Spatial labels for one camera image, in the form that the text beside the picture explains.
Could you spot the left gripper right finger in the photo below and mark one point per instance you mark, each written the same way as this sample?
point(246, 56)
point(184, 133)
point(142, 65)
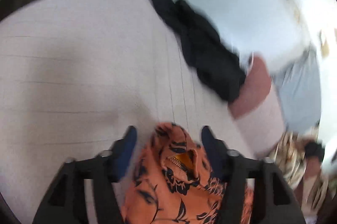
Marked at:
point(273, 199)

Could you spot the orange black floral blouse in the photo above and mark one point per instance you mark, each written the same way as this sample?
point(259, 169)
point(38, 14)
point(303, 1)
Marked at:
point(172, 181)

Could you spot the cream floral blanket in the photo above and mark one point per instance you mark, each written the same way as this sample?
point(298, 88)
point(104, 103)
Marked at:
point(300, 161)

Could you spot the pink quilted bolster cushion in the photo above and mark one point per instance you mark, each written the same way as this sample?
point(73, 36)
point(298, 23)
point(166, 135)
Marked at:
point(257, 111)

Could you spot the grey blue pillow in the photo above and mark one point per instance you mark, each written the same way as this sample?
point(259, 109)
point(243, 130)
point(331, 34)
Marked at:
point(299, 91)

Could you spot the black garment pile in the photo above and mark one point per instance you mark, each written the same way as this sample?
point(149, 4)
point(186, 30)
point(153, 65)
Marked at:
point(217, 67)

